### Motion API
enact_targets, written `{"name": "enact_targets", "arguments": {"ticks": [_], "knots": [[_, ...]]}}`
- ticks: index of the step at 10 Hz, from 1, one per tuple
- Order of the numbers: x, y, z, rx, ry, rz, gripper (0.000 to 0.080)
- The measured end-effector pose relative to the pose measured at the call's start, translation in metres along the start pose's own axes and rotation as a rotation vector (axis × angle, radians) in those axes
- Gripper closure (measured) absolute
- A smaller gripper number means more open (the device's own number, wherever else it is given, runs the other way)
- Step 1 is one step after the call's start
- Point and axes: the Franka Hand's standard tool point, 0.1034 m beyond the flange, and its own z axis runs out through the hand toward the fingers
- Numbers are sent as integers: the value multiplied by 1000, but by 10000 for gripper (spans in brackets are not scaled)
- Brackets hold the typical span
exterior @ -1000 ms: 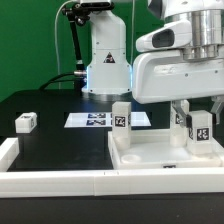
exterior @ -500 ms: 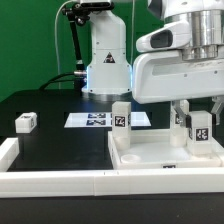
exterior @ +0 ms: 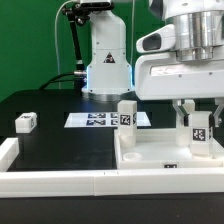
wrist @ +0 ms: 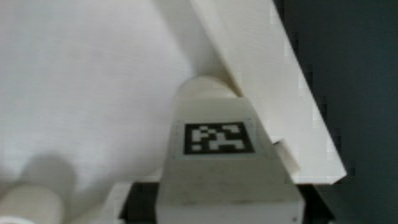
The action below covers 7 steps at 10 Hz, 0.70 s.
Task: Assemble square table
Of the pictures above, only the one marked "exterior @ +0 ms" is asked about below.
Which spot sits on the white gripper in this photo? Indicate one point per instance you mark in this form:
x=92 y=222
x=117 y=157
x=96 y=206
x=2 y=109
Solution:
x=160 y=76

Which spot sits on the white square tabletop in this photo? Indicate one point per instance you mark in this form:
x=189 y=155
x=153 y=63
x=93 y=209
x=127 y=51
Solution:
x=157 y=149

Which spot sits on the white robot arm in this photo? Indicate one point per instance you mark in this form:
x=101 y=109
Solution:
x=182 y=60

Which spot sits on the white fiducial marker sheet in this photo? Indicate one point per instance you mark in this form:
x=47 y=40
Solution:
x=98 y=119

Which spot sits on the white U-shaped obstacle fence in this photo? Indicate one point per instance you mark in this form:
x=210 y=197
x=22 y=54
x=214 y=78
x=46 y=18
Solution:
x=103 y=182

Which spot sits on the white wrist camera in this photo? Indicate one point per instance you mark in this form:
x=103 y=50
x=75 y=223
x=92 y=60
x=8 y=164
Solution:
x=160 y=40

